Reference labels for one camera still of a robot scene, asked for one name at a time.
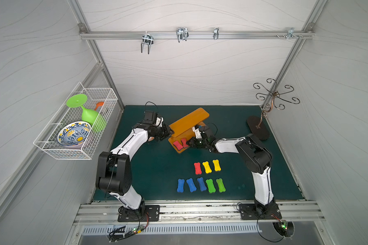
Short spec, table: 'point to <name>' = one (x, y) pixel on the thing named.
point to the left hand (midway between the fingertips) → (173, 133)
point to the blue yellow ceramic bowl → (74, 134)
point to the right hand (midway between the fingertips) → (185, 141)
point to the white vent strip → (249, 228)
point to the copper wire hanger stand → (260, 132)
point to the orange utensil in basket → (100, 103)
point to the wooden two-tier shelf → (183, 128)
